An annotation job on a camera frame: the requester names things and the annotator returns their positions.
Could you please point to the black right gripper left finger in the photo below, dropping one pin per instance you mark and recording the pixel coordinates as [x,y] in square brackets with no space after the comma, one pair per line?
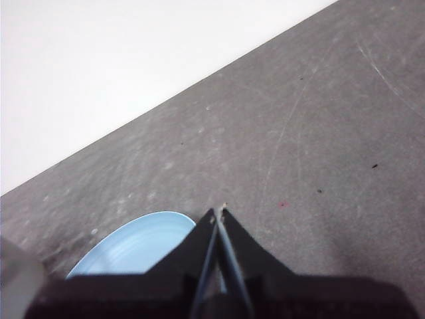
[133,295]

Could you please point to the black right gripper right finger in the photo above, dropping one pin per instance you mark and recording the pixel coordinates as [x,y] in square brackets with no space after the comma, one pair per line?
[299,299]

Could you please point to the blue round plate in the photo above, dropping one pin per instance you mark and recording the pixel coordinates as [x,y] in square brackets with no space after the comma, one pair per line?
[133,246]

